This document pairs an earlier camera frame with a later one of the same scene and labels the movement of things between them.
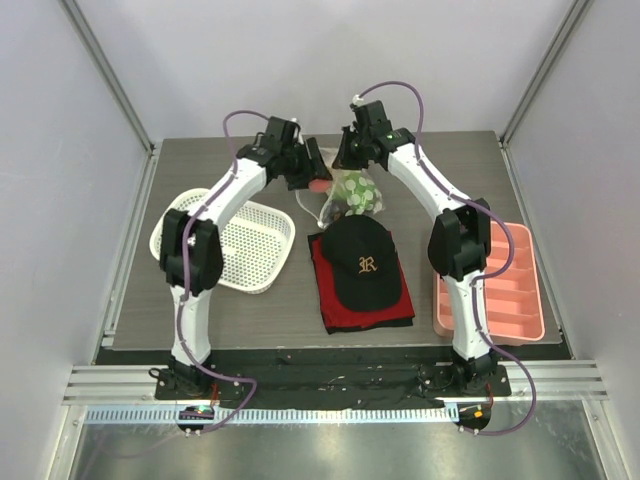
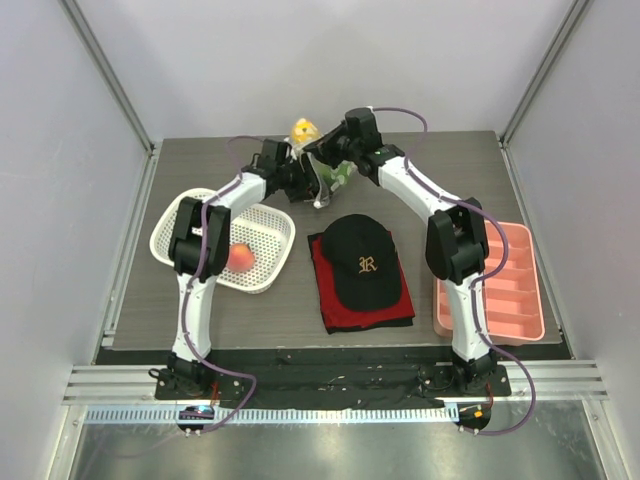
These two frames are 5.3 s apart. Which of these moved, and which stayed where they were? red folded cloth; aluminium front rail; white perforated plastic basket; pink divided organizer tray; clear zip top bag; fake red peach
Moved: clear zip top bag; fake red peach
Stayed: red folded cloth; aluminium front rail; white perforated plastic basket; pink divided organizer tray
